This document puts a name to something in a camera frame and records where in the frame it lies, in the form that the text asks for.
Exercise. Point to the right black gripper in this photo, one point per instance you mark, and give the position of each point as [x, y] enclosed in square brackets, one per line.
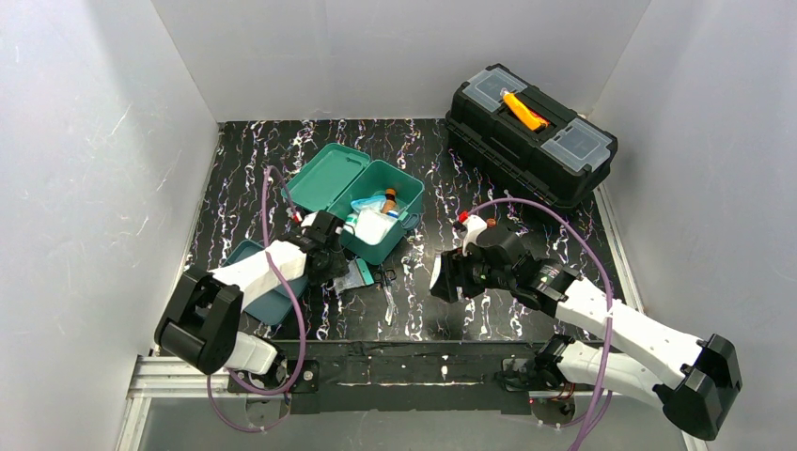
[452, 277]

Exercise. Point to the blue cotton swab pouch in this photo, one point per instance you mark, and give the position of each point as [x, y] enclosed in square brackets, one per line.
[373, 203]

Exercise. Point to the black handled scissors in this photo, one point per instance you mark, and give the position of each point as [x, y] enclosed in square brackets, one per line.
[386, 278]

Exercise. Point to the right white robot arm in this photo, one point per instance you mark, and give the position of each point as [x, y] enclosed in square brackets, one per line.
[694, 381]

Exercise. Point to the green medicine box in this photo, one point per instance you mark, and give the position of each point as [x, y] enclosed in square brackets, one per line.
[339, 175]

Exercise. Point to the zip bag teal header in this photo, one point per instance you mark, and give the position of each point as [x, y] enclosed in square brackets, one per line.
[358, 276]

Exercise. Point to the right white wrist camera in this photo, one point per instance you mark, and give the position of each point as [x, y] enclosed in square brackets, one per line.
[469, 226]

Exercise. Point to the dark teal tray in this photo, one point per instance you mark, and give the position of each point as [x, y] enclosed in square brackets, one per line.
[264, 297]

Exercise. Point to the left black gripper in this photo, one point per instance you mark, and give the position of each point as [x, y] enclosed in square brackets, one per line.
[335, 268]

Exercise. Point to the brown medicine bottle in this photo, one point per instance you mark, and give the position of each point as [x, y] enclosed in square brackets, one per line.
[389, 202]

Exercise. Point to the black toolbox orange handle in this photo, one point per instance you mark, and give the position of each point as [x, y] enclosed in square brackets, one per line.
[527, 142]

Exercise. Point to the green bandage packet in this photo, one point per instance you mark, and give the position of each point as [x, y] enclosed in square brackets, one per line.
[436, 272]

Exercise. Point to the white plastic bottle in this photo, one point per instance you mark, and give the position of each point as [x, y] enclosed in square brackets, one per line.
[350, 223]

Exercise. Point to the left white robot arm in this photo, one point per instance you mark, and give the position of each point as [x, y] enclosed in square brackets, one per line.
[200, 323]

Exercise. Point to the white gauze pad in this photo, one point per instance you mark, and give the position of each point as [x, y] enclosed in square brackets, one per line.
[372, 226]

